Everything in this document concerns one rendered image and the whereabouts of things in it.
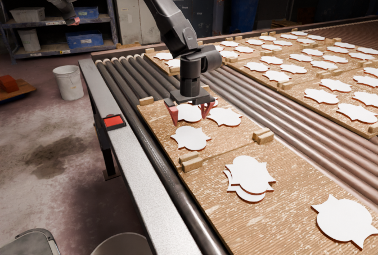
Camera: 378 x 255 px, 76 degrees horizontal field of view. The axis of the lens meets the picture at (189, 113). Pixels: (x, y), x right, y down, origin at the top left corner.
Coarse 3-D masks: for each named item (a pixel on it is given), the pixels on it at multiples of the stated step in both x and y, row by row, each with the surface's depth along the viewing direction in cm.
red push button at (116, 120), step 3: (114, 117) 93; (117, 117) 93; (105, 120) 91; (108, 120) 91; (111, 120) 91; (114, 120) 91; (117, 120) 91; (120, 120) 91; (105, 123) 89; (108, 123) 89; (111, 123) 89; (114, 123) 89; (117, 123) 89; (108, 126) 88
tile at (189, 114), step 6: (180, 108) 95; (186, 108) 95; (192, 108) 95; (198, 108) 96; (180, 114) 91; (186, 114) 91; (192, 114) 91; (198, 114) 91; (180, 120) 89; (186, 120) 88; (192, 120) 88; (198, 120) 88
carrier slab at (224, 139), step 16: (144, 112) 95; (160, 112) 95; (240, 112) 95; (160, 128) 85; (176, 128) 85; (208, 128) 85; (224, 128) 85; (240, 128) 85; (256, 128) 85; (160, 144) 79; (176, 144) 77; (208, 144) 77; (224, 144) 77; (240, 144) 77; (176, 160) 71
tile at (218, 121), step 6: (216, 108) 95; (222, 108) 96; (210, 114) 92; (216, 114) 91; (222, 114) 91; (228, 114) 91; (234, 114) 91; (216, 120) 88; (222, 120) 88; (228, 120) 88; (234, 120) 88; (240, 120) 88; (228, 126) 86; (234, 126) 86
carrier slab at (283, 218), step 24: (264, 144) 77; (216, 168) 68; (288, 168) 68; (312, 168) 68; (192, 192) 61; (216, 192) 61; (288, 192) 61; (312, 192) 61; (336, 192) 61; (216, 216) 55; (240, 216) 55; (264, 216) 55; (288, 216) 55; (312, 216) 55; (240, 240) 50; (264, 240) 50; (288, 240) 50; (312, 240) 50
